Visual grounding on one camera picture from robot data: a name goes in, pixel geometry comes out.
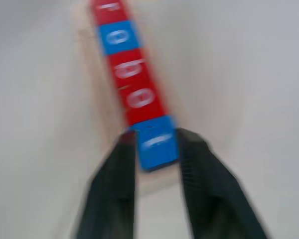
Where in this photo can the red letter b block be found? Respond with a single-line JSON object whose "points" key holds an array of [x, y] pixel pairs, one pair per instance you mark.
{"points": [[130, 68]]}

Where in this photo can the red letter o block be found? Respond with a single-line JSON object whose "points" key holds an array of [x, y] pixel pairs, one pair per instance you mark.
{"points": [[143, 102]]}

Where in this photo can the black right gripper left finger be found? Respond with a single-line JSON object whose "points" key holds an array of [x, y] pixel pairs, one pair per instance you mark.
{"points": [[112, 189]]}

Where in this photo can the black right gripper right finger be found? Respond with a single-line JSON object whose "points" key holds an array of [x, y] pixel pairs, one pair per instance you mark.
{"points": [[211, 194]]}

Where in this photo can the blue letter t block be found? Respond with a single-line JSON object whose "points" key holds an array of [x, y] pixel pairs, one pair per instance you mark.
{"points": [[157, 149]]}

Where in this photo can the blue letter o block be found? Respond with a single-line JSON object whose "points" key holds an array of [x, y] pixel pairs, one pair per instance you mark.
{"points": [[118, 37]]}

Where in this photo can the red letter r block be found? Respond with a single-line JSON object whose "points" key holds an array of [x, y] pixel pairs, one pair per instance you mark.
{"points": [[109, 12]]}

